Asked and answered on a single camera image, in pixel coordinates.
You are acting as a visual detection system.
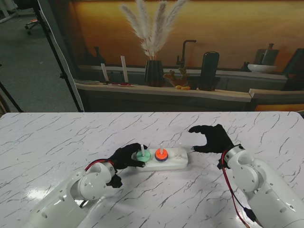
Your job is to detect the small orange ring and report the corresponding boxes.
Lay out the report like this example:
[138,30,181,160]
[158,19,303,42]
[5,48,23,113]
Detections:
[154,148,169,160]

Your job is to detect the black kitchen faucet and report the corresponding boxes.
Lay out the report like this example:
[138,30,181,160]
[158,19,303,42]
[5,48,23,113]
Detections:
[176,39,197,69]

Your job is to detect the black ribbed vase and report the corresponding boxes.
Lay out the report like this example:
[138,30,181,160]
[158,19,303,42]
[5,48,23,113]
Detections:
[144,60,165,88]

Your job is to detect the white pampas grass bunch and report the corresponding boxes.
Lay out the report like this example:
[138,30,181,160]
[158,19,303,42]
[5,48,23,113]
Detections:
[120,0,190,60]

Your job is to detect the black tripod stand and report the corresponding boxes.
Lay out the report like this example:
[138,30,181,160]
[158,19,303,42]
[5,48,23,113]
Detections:
[0,82,24,113]
[30,0,84,112]

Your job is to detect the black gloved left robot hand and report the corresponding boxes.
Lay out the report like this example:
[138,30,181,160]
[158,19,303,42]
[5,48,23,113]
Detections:
[109,142,146,171]

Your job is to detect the office chair with orange seat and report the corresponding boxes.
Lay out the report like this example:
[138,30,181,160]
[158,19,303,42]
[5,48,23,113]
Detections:
[23,16,41,35]

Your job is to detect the short white candle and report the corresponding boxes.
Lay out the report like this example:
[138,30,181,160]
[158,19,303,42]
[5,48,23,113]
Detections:
[100,63,109,83]

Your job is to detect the wooden board with red pieces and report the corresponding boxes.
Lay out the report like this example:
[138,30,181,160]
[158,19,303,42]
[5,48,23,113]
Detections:
[102,82,135,88]

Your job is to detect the red left arm cable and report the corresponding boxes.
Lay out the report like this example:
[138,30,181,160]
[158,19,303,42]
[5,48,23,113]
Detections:
[85,160,114,171]

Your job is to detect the large green ring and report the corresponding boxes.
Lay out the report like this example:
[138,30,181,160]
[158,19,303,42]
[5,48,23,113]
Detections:
[135,149,152,162]

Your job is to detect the tall white candle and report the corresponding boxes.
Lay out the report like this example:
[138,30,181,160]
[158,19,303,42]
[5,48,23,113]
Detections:
[120,56,129,84]

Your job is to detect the dark teal box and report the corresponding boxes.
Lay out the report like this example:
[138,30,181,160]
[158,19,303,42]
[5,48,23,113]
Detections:
[282,48,304,91]

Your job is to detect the white-edged kitchen backdrop panel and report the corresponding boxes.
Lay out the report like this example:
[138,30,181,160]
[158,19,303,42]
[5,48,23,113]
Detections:
[38,0,304,112]

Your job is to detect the tall black cylinder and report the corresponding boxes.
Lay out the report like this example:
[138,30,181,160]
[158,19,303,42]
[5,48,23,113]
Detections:
[199,51,220,92]

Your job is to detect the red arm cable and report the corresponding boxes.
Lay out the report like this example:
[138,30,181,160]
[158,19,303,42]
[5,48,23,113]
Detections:
[85,160,114,171]
[220,152,256,225]

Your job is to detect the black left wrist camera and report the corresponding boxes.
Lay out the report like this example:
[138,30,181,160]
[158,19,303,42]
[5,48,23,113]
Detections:
[105,174,123,188]

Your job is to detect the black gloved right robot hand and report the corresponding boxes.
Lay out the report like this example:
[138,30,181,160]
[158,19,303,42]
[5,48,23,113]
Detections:
[189,123,235,155]

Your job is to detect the brown plush toy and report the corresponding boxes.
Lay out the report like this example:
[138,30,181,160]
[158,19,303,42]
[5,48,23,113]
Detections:
[163,67,190,87]

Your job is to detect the white three-rod Hanoi tower base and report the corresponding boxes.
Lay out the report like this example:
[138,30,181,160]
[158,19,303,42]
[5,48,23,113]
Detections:
[135,142,190,171]

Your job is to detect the white bowl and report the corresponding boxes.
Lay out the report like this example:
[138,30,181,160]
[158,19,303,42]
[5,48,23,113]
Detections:
[247,64,278,74]

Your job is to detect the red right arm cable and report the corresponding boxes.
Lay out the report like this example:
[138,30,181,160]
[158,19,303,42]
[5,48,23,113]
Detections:
[220,152,256,225]

